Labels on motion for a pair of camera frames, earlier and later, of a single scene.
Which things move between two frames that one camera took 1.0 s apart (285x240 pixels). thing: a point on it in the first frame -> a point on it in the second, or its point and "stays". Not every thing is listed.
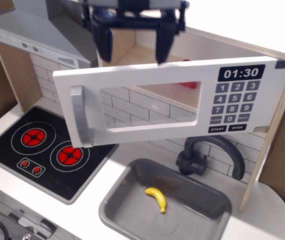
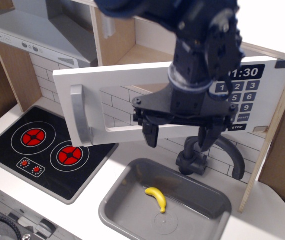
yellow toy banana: (159, 195) stays
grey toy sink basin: (196, 208) stays
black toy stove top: (37, 148) stays
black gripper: (167, 14) -> (169, 105)
